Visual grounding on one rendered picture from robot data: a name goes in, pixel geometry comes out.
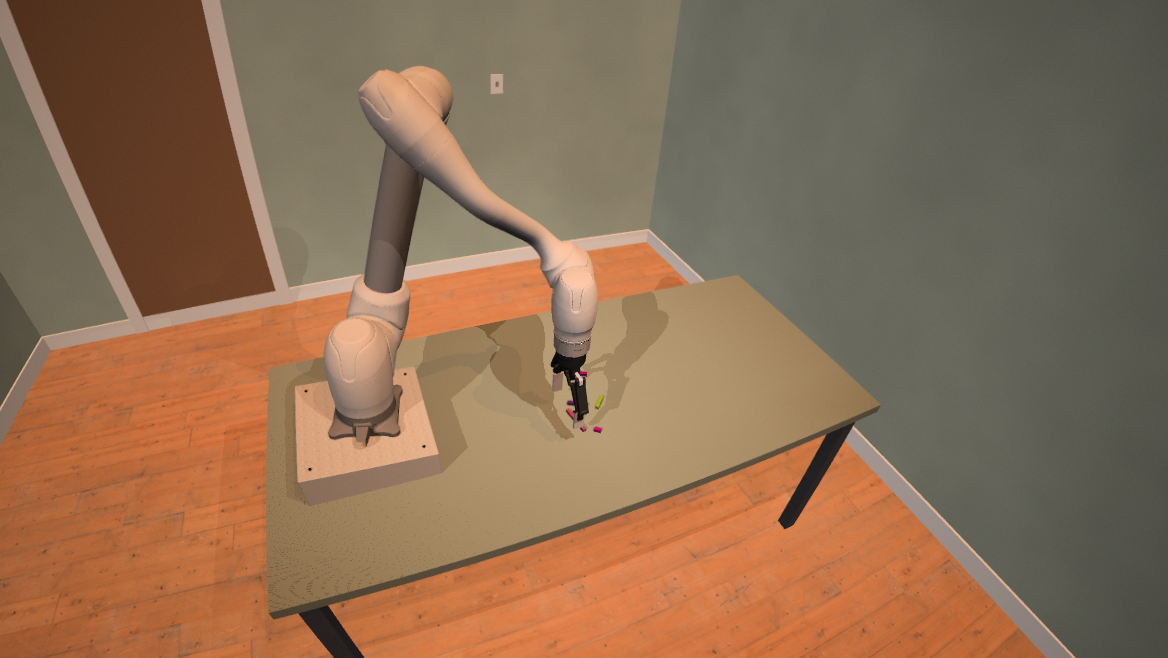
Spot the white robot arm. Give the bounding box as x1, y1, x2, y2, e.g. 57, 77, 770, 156
324, 65, 598, 446

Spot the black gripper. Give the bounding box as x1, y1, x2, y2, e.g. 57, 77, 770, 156
550, 351, 589, 429

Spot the pink rod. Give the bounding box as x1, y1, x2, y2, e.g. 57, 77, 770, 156
566, 408, 586, 432

